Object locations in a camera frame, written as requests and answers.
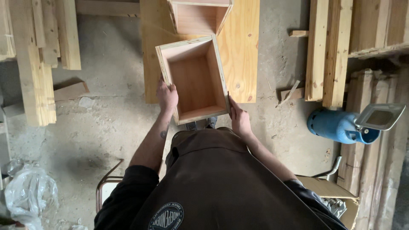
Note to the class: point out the blue gas cylinder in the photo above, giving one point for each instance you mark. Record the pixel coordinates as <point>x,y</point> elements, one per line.
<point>338,126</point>

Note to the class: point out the plywood box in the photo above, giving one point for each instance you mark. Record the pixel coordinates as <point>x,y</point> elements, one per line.
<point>199,17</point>
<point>195,80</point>

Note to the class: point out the person's right hand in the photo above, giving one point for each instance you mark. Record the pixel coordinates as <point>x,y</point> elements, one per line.
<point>240,121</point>

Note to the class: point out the heap of rough timber planks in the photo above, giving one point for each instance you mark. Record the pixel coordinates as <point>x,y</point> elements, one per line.
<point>377,127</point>

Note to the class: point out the grey metal pipe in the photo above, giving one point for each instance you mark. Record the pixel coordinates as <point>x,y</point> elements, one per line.
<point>329,169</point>

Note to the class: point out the small wood offcut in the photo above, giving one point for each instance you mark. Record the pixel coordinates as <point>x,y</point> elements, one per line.
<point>291,93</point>

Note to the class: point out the rusty metal frame chair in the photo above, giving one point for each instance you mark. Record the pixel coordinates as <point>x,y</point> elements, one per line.
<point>107,187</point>

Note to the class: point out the stack of pale wood planks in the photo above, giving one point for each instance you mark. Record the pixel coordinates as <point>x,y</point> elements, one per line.
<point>38,60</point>

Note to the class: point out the person's brown apron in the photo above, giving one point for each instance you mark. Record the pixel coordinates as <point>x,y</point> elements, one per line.
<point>223,185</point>

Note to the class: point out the clear plastic bag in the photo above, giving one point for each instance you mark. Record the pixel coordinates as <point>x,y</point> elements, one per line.
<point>28,195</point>

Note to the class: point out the small wood block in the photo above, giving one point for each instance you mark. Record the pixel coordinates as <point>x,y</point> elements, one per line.
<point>299,33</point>

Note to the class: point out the person's grey shoe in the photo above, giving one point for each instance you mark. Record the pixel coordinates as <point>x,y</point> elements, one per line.
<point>211,122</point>

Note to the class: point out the stack of long wood boards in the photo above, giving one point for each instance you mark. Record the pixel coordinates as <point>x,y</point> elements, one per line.
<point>327,51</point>

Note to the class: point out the cardboard box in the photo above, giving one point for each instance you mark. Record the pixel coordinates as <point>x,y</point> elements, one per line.
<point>332,199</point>

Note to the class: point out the large pine board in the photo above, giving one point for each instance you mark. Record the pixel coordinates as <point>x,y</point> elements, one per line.
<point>239,54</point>

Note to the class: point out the person's left hand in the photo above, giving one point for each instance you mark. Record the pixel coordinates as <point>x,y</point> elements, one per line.
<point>166,97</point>

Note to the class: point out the flat brown board scrap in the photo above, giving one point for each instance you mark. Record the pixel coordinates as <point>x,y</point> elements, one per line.
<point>70,91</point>

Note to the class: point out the grey metal heater head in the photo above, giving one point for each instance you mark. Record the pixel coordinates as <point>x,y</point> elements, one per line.
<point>379,116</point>

